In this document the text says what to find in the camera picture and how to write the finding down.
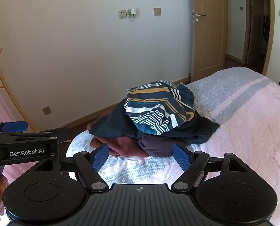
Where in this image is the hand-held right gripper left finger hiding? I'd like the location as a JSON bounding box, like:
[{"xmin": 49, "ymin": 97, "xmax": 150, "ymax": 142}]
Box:
[{"xmin": 25, "ymin": 144, "xmax": 110, "ymax": 192}]

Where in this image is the hallway door frame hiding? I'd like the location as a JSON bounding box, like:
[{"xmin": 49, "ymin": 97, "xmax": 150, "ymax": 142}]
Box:
[{"xmin": 244, "ymin": 0, "xmax": 276, "ymax": 75}]

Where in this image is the pink cloth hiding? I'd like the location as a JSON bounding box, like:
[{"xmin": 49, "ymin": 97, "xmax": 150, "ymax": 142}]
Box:
[{"xmin": 0, "ymin": 72, "xmax": 21, "ymax": 186}]

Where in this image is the bed with pink blanket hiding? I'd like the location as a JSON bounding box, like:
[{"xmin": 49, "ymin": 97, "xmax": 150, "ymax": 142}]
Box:
[{"xmin": 66, "ymin": 66, "xmax": 280, "ymax": 226}]

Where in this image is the dark grey garment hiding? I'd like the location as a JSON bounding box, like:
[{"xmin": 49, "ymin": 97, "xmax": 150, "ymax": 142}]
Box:
[{"xmin": 138, "ymin": 134, "xmax": 178, "ymax": 158}]

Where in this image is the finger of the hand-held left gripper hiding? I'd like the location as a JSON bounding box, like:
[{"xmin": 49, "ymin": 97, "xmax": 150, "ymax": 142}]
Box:
[
  {"xmin": 10, "ymin": 127, "xmax": 71, "ymax": 144},
  {"xmin": 0, "ymin": 121, "xmax": 29, "ymax": 135}
]

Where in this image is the metal door handle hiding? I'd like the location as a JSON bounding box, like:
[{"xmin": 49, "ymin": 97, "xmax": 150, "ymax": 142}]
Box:
[{"xmin": 192, "ymin": 9, "xmax": 206, "ymax": 23}]

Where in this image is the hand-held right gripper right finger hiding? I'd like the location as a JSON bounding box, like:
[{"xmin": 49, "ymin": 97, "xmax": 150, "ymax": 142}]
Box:
[{"xmin": 171, "ymin": 143, "xmax": 255, "ymax": 192}]

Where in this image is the tan wooden door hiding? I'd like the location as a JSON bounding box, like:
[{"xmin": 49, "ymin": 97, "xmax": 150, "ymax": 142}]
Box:
[{"xmin": 189, "ymin": 0, "xmax": 230, "ymax": 83}]

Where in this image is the maroon garment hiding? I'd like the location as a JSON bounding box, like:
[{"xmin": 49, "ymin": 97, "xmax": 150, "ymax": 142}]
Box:
[{"xmin": 87, "ymin": 115, "xmax": 143, "ymax": 159}]

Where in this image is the wooden coat rack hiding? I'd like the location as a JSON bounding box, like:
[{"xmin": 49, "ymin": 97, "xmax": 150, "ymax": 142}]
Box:
[{"xmin": 0, "ymin": 3, "xmax": 38, "ymax": 133}]

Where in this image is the dark teal garment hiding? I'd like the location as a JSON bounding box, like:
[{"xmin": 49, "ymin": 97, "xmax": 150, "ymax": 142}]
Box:
[{"xmin": 88, "ymin": 98, "xmax": 221, "ymax": 146}]

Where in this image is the striped navy yellow shirt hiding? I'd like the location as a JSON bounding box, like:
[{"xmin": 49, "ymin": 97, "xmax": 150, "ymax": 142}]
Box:
[{"xmin": 123, "ymin": 80, "xmax": 196, "ymax": 136}]

